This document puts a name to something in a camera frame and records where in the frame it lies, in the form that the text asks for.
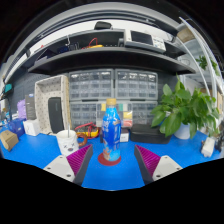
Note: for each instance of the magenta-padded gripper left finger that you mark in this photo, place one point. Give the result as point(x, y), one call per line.
point(71, 165)

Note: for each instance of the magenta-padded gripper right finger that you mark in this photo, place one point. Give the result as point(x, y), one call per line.
point(155, 165)

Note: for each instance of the blue drink bottle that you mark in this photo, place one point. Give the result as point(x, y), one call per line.
point(111, 133)

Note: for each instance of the white mug with face print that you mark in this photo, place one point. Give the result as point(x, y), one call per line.
point(67, 145)

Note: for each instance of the black zip case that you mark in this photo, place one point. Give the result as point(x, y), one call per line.
point(150, 134)

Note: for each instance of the thin metal straw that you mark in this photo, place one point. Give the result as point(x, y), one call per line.
point(68, 130)

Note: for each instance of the flat round red coaster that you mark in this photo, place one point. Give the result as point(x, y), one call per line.
point(109, 163)

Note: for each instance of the black box with white label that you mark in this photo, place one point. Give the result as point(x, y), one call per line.
point(124, 135)

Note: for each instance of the black oblong speaker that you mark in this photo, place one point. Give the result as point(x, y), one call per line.
point(55, 115)

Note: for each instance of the small white box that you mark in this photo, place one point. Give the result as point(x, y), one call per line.
point(31, 127)

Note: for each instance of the white charger block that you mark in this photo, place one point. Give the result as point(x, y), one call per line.
point(208, 146)

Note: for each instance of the clear compartment organizer box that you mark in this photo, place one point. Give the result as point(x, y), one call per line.
point(126, 115)

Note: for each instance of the beige perforated plastic tray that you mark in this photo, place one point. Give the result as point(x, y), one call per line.
point(41, 110)

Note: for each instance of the green potted plant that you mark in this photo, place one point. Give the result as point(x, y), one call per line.
point(181, 106)

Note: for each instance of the brown cardboard box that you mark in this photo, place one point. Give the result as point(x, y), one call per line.
point(9, 140)

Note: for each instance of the blue box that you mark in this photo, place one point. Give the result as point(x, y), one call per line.
point(16, 126)

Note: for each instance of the dark grey box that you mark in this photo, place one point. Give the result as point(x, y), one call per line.
point(30, 106)

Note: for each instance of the purple container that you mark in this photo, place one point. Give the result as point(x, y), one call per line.
point(21, 109)

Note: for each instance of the white metal shelf unit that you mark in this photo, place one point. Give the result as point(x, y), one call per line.
point(206, 56)

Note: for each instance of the dark wall shelf unit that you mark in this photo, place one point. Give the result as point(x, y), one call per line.
point(106, 60)

